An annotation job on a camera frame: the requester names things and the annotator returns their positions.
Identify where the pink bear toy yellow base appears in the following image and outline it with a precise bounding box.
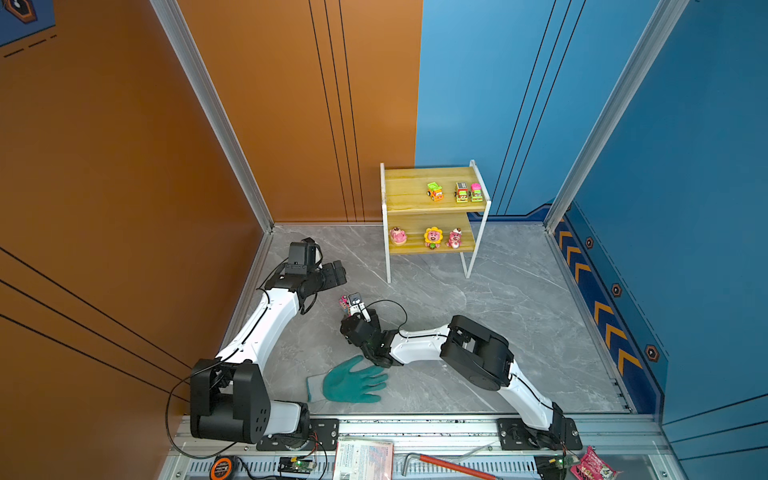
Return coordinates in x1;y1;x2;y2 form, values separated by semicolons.
389;227;408;246

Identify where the pink yellow flower toy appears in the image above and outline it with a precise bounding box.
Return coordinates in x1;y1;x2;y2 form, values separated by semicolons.
424;227;443;250

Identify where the yellow wooden two-tier shelf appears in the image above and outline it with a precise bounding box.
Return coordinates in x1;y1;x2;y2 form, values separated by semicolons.
380;160;492;282

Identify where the pink strawberry bear toy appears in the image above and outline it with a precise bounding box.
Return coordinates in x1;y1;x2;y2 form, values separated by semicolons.
446;228;463;249

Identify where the orange toy car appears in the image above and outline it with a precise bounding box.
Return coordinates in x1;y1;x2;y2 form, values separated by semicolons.
427;182;444;202

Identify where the green orange toy truck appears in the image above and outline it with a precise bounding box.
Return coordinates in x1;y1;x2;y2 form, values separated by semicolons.
455;182;470;203

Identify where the pink green toy vehicle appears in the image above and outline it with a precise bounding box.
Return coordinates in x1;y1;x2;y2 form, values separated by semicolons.
470;183;485;203

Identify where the pink toy car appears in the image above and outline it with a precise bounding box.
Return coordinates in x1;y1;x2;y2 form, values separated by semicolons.
339;295;350;312

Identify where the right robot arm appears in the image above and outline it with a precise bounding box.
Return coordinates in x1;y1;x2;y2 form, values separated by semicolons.
340;312;571;450

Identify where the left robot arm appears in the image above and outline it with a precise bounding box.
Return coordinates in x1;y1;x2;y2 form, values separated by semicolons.
189;238;346;448

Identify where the green rubber work glove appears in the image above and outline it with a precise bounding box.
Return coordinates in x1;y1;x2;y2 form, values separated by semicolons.
306;355;388;404

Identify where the plastic bag with papers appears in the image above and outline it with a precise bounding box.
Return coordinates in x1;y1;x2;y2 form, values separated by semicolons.
332;437;394;480

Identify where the green circuit board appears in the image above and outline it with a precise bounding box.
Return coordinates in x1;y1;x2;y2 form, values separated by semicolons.
278;457;317;475

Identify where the orange tape measure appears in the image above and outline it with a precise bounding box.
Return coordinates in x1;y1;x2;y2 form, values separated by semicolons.
209;456;238;480

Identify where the small board right edge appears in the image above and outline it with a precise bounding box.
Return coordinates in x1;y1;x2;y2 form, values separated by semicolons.
534;456;571;480

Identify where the pink snack packet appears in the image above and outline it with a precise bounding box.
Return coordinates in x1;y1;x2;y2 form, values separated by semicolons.
570;446;619;480

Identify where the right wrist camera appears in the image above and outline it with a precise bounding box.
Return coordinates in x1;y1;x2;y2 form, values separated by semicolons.
347;292;370;322

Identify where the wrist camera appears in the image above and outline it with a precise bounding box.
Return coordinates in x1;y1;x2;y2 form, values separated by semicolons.
347;292;370;322
302;237;322;267

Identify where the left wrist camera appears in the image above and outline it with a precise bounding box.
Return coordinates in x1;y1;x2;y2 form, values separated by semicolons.
302;237;322;267

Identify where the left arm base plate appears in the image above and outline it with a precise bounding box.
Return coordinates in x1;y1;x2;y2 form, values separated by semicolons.
256;417;339;453

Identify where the red handled hex wrench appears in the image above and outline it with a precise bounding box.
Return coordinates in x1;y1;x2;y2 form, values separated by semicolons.
401;453;497;480

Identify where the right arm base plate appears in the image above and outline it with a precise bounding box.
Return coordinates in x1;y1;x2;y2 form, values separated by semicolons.
496;417;583;452

